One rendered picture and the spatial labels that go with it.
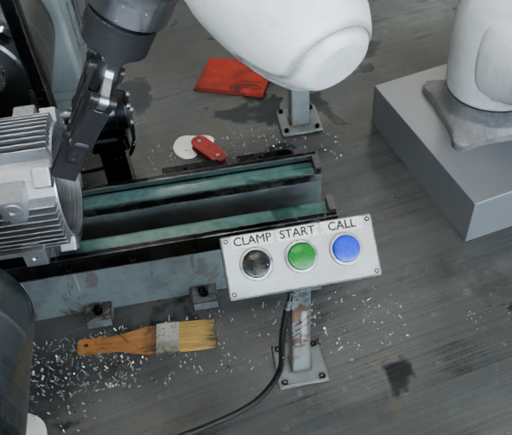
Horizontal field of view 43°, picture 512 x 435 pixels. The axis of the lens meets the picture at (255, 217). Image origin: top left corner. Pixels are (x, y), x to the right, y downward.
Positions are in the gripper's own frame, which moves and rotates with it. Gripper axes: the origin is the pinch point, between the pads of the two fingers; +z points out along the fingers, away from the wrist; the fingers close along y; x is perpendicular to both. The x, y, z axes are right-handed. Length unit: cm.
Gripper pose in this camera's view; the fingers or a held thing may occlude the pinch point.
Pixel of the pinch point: (71, 154)
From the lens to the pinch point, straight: 82.8
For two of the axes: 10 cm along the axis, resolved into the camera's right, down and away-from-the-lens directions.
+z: -4.4, 6.7, 6.0
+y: 1.7, 7.2, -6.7
